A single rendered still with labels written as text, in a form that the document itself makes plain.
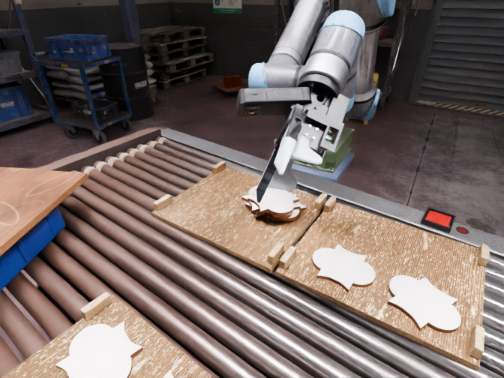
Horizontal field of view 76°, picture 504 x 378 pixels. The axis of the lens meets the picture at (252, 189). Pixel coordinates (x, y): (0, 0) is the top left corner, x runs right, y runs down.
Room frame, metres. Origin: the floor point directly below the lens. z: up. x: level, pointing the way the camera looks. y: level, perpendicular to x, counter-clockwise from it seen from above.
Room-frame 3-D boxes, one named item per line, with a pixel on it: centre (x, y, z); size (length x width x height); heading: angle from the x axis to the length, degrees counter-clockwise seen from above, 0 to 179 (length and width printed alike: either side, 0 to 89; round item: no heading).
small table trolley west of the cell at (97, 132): (3.66, 1.88, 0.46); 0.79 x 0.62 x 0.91; 60
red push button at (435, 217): (0.75, -0.54, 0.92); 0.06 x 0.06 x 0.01; 53
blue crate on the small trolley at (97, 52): (3.67, 1.82, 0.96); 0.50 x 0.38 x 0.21; 75
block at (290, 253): (0.57, -0.09, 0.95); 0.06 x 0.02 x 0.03; 147
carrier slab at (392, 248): (0.57, -0.32, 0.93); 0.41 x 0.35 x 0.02; 57
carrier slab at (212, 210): (0.80, 0.03, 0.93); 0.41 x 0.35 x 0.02; 56
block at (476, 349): (0.35, -0.41, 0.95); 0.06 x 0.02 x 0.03; 147
